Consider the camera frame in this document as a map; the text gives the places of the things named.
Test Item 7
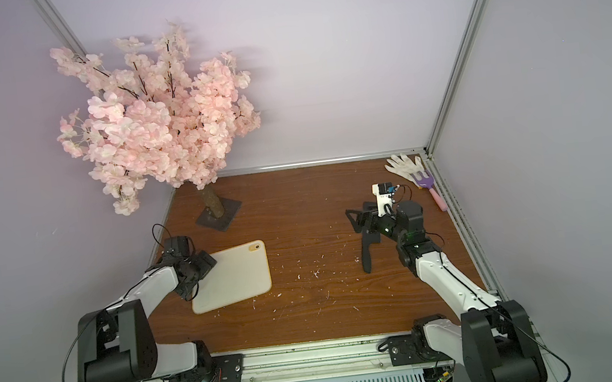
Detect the right circuit board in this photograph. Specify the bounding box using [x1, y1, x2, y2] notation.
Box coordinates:
[423, 367, 455, 382]

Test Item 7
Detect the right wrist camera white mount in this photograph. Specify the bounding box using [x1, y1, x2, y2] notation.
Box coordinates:
[372, 183, 398, 216]

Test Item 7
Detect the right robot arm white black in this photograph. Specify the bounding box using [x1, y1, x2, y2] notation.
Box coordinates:
[345, 201, 548, 382]

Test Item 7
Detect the aluminium front rail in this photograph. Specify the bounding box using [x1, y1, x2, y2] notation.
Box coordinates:
[98, 315, 547, 382]

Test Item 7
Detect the cream cutting board orange rim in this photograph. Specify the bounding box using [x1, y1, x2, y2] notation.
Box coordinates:
[192, 240, 273, 315]

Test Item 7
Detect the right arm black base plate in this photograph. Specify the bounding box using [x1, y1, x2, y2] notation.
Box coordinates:
[376, 334, 440, 367]

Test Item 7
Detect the pink cherry blossom tree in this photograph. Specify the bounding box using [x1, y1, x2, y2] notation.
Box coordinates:
[50, 25, 261, 216]

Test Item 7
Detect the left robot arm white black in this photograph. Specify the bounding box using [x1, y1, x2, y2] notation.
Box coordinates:
[76, 236, 217, 382]

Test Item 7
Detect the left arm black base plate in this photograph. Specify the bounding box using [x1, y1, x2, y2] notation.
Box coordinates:
[162, 353, 244, 382]

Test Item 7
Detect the white work glove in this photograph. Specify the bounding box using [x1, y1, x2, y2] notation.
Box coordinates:
[384, 154, 429, 187]

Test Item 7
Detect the purple pink garden rake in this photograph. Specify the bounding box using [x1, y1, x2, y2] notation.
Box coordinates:
[411, 171, 449, 212]

